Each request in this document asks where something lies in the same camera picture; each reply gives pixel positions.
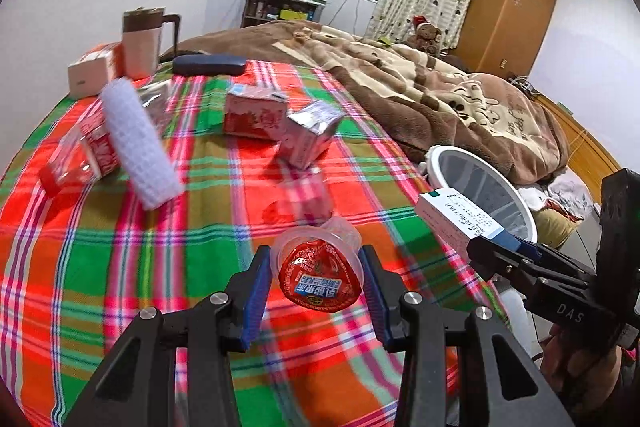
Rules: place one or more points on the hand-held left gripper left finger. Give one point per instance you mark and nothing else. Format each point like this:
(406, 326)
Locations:
(255, 287)

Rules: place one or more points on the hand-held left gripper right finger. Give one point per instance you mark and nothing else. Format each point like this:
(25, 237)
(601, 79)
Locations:
(375, 292)

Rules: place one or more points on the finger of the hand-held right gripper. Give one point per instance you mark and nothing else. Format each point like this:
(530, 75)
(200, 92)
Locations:
(522, 246)
(500, 259)

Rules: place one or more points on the clear jelly cup red lid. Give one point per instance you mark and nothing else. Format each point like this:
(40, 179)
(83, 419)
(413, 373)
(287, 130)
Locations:
(320, 277)

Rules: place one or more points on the white green medicine box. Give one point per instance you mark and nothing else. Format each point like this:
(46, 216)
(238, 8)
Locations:
(450, 212)

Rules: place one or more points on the clear plastic bin liner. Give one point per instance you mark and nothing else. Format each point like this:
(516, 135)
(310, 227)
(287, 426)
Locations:
(480, 177)

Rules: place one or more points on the grey wastebasket white rim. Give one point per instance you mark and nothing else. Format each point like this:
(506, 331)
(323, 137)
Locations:
(437, 172)

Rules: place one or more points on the pink silver drink carton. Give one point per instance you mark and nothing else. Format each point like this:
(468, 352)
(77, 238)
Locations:
(310, 137)

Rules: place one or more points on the red white drink carton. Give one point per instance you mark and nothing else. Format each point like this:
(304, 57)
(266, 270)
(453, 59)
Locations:
(255, 117)

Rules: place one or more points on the large white foam net sleeve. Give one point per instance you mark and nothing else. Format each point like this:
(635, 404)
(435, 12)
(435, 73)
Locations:
(140, 147)

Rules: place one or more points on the silver foil wrapper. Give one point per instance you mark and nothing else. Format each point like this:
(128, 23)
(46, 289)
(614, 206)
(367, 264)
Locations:
(156, 102)

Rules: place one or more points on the red label plastic bottle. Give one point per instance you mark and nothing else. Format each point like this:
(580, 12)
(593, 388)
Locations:
(75, 157)

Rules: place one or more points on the person's right hand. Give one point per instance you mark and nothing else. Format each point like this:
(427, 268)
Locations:
(557, 352)

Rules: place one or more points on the pile of light cloths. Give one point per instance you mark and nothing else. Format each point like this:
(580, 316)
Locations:
(570, 194)

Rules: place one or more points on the plaid tablecloth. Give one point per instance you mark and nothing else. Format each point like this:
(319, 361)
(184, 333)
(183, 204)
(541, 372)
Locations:
(150, 267)

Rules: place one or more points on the brown plush blanket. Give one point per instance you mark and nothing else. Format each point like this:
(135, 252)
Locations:
(400, 107)

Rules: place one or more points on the dark blue glasses case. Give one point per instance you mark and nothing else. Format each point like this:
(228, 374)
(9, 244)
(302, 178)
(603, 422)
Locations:
(210, 65)

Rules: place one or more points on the wooden wardrobe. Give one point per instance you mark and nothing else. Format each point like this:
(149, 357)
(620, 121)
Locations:
(505, 17)

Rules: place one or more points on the teddy bear with red hat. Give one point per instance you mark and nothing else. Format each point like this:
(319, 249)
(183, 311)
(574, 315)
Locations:
(425, 37)

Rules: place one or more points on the white orange cardboard box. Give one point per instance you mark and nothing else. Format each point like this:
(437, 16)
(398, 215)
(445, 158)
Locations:
(90, 77)

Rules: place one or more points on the white shelf unit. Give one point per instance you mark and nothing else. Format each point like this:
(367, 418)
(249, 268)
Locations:
(260, 9)

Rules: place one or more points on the wooden bed frame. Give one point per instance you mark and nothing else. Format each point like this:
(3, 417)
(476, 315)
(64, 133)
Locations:
(595, 147)

